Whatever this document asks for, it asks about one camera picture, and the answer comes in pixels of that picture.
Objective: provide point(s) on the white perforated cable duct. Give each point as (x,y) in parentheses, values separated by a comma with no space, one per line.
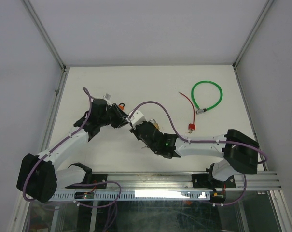
(136,195)

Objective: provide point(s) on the brass padlock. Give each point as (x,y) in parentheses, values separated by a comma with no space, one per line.
(153,121)

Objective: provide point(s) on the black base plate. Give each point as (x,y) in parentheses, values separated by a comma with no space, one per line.
(94,181)
(202,181)

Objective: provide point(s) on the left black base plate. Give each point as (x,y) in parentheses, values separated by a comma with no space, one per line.
(94,181)

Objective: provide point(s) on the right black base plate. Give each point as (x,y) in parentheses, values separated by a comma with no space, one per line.
(202,181)

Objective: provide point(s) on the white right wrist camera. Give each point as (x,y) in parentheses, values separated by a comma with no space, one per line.
(136,118)

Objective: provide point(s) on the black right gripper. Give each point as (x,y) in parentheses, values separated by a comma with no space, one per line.
(134,132)

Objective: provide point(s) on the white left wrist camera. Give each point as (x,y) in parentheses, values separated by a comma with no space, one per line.
(106,99)

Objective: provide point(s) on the red cable padlock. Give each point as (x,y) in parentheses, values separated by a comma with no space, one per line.
(191,125)

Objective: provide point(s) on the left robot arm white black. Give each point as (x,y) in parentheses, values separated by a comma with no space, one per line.
(40,177)

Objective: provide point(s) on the aluminium mounting rail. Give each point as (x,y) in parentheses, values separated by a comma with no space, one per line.
(262,181)

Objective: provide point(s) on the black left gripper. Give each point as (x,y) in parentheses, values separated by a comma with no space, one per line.
(120,115)

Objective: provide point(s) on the orange black padlock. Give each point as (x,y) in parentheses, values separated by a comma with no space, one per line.
(121,106)

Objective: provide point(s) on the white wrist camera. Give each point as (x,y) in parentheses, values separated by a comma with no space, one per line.
(106,99)
(136,118)

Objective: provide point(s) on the green cable lock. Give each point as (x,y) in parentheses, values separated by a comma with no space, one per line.
(206,95)

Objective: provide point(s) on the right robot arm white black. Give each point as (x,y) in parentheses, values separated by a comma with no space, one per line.
(238,152)

